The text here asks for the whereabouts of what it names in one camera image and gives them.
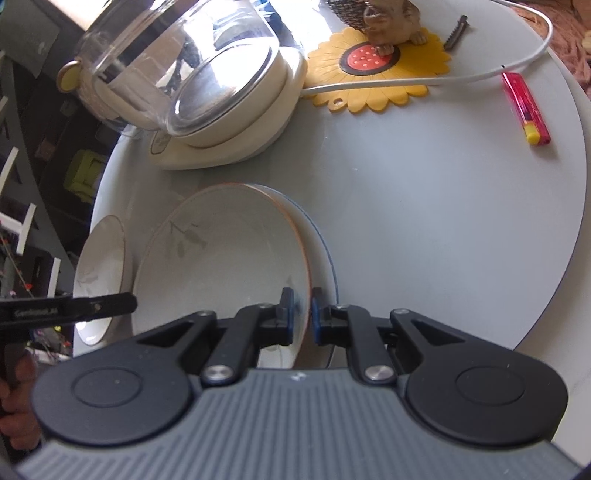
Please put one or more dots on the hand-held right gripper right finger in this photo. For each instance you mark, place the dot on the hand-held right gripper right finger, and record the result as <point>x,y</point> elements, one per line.
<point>316,323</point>

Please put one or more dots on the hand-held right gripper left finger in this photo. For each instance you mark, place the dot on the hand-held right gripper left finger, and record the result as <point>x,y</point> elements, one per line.
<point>288,318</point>

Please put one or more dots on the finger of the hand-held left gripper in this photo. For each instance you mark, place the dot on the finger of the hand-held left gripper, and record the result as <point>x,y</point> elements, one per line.
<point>106,307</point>

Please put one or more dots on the white bowl gold rim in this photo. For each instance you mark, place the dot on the white bowl gold rim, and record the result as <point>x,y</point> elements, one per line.
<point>99,258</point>

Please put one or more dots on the white plate blue rim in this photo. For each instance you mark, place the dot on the white plate blue rim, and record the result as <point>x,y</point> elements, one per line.
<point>324,272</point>

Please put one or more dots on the leaf print bowl brown rim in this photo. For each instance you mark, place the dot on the leaf print bowl brown rim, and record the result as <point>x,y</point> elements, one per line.
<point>221,258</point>

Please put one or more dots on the person's left hand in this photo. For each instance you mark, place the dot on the person's left hand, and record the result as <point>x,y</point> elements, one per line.
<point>21,406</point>

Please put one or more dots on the white slatted rack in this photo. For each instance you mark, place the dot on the white slatted rack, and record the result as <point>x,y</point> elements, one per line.
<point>25,221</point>

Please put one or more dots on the green box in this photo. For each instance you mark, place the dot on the green box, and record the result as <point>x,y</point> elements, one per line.
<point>85,177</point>

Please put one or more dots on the grey round turntable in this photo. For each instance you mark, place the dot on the grey round turntable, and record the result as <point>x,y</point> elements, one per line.
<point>438,221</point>

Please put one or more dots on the cream kettle base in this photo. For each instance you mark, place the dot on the cream kettle base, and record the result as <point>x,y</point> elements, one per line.
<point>258,115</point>

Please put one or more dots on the glass kettle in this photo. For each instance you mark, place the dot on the glass kettle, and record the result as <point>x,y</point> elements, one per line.
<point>184,50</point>

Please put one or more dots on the yellow sunflower mat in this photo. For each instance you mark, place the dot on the yellow sunflower mat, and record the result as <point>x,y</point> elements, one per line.
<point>411,69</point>

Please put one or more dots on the red lighter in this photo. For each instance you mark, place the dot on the red lighter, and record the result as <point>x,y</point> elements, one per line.
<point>524,106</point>

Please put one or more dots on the wicker basket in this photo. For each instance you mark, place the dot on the wicker basket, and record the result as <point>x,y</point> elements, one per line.
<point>348,11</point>

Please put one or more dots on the pink blanket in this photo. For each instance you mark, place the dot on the pink blanket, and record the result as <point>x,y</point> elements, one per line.
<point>572,41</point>

